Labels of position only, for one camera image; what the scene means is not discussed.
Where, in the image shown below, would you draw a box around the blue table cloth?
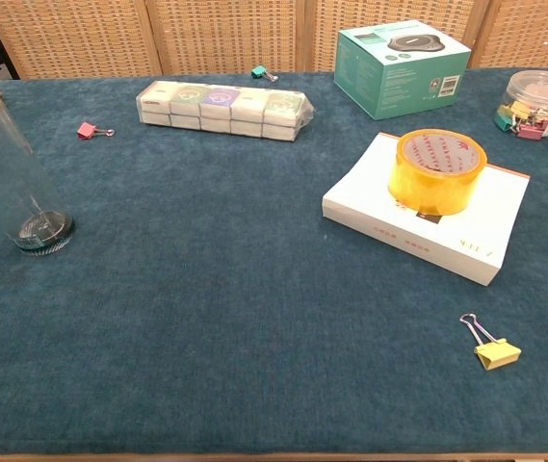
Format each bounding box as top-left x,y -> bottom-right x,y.
0,66 -> 548,456

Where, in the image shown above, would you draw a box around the wrapped tissue packet bundle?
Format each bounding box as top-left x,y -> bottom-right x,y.
136,80 -> 317,143

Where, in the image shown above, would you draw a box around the yellow packing tape roll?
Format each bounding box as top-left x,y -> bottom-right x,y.
387,127 -> 488,217

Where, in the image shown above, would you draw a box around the teal cardboard product box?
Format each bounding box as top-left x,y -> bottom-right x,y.
333,18 -> 473,121

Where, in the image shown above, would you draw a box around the wicker screen panel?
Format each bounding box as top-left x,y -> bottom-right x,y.
144,0 -> 305,76
0,0 -> 163,81
301,0 -> 490,73
468,0 -> 548,71

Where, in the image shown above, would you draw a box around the pink binder clip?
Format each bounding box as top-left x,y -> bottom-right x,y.
76,121 -> 117,141

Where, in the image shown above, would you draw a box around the white paperback book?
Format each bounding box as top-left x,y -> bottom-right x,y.
322,132 -> 531,288

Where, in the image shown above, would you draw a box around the green clip inside jar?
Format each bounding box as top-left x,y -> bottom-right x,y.
493,106 -> 516,132

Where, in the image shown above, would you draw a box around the large yellow binder clip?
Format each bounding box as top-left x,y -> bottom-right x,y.
458,313 -> 523,372

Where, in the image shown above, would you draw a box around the tall clear glass bottle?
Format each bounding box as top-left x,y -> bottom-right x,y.
0,74 -> 76,257

